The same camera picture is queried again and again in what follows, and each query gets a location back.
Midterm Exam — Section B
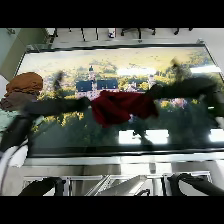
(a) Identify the red T-shirt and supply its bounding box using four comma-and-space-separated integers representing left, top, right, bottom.
90, 89, 160, 129

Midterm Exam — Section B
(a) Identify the orange garment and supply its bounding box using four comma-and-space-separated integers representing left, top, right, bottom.
5, 71, 45, 97

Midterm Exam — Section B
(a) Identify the brown garment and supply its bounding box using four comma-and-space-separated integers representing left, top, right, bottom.
0, 91, 38, 112

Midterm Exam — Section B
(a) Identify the pale green garment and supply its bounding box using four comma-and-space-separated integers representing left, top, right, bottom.
0, 109, 25, 134

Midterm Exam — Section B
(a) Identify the silver frame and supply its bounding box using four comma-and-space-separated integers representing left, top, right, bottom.
21, 154, 224, 197

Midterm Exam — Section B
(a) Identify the black cable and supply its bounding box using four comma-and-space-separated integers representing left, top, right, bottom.
134, 188, 152, 197

